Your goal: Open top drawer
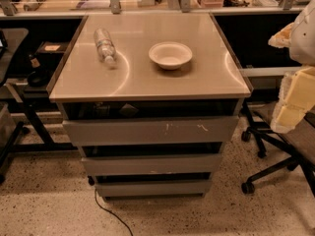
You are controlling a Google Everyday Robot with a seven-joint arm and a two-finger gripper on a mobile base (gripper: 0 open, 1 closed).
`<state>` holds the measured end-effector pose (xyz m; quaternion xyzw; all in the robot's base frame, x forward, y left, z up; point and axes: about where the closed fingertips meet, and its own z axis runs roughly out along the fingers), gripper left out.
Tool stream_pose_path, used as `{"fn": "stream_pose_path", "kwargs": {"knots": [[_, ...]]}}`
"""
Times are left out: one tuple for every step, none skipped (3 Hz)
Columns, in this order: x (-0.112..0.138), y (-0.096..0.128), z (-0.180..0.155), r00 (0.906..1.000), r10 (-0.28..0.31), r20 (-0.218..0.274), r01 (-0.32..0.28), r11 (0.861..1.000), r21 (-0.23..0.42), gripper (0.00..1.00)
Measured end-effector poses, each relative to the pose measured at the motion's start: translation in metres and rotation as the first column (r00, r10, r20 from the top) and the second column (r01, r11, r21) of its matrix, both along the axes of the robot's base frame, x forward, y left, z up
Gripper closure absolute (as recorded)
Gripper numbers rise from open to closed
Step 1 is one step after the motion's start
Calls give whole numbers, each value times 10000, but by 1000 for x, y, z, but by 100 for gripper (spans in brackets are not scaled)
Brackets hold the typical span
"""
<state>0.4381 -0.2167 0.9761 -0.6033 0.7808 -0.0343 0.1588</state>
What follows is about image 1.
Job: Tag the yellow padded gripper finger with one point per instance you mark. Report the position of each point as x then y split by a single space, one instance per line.
282 38
296 98

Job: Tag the grey top drawer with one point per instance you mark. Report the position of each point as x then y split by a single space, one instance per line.
118 132

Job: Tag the grey drawer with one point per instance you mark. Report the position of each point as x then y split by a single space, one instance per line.
153 189
147 165
118 132

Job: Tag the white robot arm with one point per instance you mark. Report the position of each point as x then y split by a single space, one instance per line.
302 38

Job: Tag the grey drawer cabinet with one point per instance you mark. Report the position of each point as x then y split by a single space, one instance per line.
209 85

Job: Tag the grey middle drawer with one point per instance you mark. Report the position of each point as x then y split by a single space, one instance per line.
147 165

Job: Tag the grey bottom drawer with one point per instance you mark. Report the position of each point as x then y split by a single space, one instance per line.
153 189

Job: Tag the black office chair right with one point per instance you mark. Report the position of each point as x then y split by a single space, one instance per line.
299 144

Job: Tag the white bowl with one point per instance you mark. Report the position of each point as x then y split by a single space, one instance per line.
170 55

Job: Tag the white folded paper packet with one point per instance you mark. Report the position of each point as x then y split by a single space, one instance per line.
128 110

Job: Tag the clear plastic water bottle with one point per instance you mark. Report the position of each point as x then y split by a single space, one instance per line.
105 48

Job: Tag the black box with label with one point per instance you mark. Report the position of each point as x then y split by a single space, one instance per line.
52 47

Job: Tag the black round object under desk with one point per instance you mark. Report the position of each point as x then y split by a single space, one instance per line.
38 78

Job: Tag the black desk frame left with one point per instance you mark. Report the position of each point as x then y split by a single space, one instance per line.
48 143

